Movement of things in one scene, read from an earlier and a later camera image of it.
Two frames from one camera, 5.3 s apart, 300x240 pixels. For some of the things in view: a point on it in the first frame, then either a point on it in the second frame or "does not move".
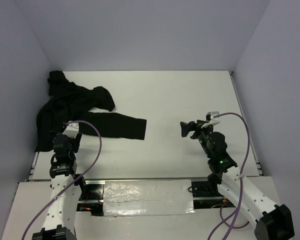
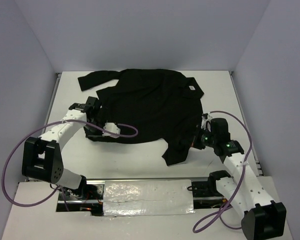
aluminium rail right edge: (257, 159) does not move
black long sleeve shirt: (68, 102) to (147, 105)
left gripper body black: (75, 144) to (91, 131)
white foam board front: (30, 204) does not move
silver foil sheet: (148, 197) does not move
